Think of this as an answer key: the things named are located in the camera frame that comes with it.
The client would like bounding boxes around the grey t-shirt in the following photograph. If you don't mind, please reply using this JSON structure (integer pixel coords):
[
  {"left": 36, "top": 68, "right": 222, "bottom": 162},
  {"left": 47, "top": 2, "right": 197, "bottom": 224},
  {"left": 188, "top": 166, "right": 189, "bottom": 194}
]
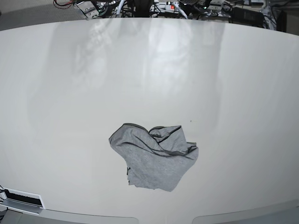
[{"left": 109, "top": 123, "right": 199, "bottom": 192}]

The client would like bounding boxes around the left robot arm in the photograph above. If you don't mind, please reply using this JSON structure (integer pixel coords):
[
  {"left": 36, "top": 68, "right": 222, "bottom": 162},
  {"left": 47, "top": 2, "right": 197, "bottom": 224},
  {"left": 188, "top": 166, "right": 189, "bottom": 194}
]
[{"left": 179, "top": 0, "right": 233, "bottom": 16}]

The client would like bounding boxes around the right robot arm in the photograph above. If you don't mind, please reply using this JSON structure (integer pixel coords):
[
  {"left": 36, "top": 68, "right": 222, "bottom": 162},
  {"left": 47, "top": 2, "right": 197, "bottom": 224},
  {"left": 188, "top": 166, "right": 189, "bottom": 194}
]
[{"left": 72, "top": 0, "right": 125, "bottom": 20}]

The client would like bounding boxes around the white power strip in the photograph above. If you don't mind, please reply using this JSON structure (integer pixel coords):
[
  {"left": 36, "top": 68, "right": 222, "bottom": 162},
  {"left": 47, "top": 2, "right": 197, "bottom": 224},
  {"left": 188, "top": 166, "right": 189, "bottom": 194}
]
[{"left": 150, "top": 1, "right": 180, "bottom": 13}]

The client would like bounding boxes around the black power adapter brick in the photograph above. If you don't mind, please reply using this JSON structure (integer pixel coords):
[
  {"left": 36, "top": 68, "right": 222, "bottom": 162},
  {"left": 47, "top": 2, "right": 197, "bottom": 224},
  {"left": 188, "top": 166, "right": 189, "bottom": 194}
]
[{"left": 231, "top": 7, "right": 264, "bottom": 26}]

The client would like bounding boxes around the white slotted table bracket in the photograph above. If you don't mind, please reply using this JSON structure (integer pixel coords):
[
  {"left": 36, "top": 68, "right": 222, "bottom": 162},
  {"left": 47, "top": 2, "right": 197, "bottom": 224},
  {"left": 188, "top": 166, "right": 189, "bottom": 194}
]
[{"left": 0, "top": 186, "right": 46, "bottom": 215}]

